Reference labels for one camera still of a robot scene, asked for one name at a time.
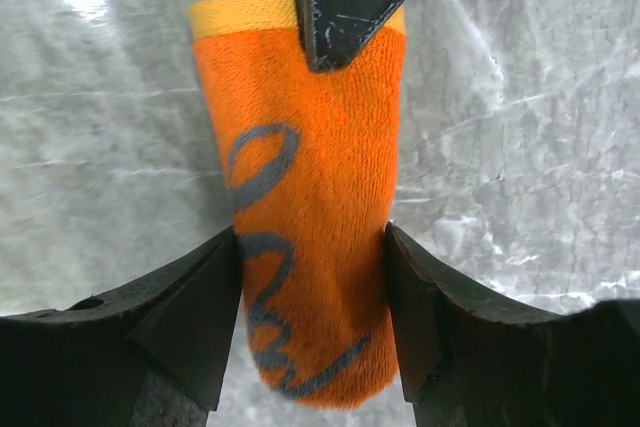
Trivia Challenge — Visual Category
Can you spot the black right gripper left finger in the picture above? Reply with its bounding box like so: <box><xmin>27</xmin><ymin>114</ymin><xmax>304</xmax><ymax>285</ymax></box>
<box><xmin>64</xmin><ymin>225</ymin><xmax>244</xmax><ymax>427</ymax></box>

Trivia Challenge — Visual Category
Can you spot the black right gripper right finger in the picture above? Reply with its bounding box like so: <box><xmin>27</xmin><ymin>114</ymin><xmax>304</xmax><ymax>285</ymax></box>
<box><xmin>383</xmin><ymin>221</ymin><xmax>576</xmax><ymax>427</ymax></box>

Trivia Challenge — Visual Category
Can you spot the grey orange giraffe towel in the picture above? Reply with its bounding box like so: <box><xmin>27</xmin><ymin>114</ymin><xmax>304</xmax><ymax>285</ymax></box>
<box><xmin>189</xmin><ymin>0</ymin><xmax>406</xmax><ymax>409</ymax></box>

